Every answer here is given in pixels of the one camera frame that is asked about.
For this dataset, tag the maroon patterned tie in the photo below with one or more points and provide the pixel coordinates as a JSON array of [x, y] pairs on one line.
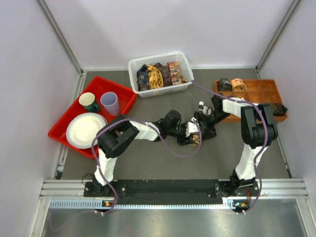
[[165, 72]]

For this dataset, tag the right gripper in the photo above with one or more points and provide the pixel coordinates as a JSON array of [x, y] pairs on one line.
[[210, 131]]

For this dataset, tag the orange dotted tie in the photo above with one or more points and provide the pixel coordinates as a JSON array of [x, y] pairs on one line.
[[175, 74]]

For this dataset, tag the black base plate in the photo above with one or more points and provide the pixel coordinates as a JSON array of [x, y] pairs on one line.
[[170, 192]]

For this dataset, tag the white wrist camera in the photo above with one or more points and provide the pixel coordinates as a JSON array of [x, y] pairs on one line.
[[204, 109], [192, 127]]

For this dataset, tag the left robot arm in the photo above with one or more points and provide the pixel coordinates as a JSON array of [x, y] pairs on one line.
[[113, 139]]

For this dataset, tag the dark blue patterned tie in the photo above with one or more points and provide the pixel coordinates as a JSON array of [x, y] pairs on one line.
[[143, 78]]

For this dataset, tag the rolled dark green tie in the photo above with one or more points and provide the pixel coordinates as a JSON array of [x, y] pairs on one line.
[[278, 109]]

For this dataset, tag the yellow patterned tie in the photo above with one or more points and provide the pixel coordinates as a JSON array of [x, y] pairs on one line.
[[155, 78]]

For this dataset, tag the green mug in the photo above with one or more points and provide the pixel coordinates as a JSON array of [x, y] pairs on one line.
[[88, 101]]

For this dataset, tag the rolled dark grey tie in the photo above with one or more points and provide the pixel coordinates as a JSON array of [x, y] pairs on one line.
[[224, 84]]

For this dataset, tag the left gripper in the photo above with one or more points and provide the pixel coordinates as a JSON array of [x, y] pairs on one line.
[[184, 140]]

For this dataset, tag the aluminium front rail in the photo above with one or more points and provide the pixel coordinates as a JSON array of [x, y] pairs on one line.
[[69, 194]]

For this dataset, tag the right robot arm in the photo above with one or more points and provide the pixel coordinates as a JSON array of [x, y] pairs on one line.
[[258, 131]]

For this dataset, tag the rolled beige tie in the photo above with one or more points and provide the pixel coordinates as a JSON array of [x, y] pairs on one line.
[[238, 85]]

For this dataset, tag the white paper plate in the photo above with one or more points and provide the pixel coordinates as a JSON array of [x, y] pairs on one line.
[[83, 129]]

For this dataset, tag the white plastic basket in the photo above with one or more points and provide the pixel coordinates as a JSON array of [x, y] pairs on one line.
[[135, 64]]

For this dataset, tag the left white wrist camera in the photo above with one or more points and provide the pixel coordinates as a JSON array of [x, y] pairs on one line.
[[192, 127]]

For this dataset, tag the lilac plastic cup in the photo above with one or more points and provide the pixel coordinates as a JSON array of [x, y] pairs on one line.
[[110, 102]]

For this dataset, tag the floral patterned tie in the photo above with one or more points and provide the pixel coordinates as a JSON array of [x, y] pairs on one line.
[[194, 140]]

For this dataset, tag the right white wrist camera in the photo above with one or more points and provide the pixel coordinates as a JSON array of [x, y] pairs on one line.
[[204, 109]]

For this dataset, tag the red plastic tray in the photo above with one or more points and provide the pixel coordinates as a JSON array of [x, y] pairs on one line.
[[98, 86]]

